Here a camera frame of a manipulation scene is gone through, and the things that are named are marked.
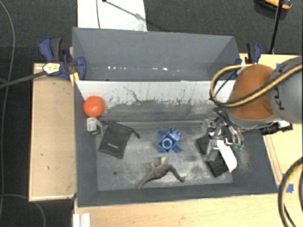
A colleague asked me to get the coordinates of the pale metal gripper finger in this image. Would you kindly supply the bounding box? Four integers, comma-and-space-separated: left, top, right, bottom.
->
219, 137, 238, 173
207, 139, 223, 162

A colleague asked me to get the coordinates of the black ribbed block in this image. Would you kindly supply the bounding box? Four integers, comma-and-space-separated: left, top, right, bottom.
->
196, 137, 230, 178

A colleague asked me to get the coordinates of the blue plastic toy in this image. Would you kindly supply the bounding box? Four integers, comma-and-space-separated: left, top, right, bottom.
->
157, 126, 184, 154

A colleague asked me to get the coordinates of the brown toy dinosaur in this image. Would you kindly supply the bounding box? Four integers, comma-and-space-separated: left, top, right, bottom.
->
137, 156, 187, 191

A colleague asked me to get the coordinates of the grey metal bin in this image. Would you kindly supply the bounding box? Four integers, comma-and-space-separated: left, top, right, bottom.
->
71, 26, 279, 207

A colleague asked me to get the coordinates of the black cloth pouch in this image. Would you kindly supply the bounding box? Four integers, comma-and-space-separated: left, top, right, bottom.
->
98, 121, 141, 160

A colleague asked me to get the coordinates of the pale grey plastic piece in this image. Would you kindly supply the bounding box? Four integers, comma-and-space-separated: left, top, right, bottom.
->
86, 117, 104, 136

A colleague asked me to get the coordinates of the orange ball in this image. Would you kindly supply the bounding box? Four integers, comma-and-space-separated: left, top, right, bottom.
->
82, 95, 106, 118

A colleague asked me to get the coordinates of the pale wood board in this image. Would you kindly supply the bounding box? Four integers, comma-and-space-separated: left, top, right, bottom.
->
28, 62, 78, 202

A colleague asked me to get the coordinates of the black cylinder on white bracket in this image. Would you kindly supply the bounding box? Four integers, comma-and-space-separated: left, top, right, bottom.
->
260, 121, 294, 136

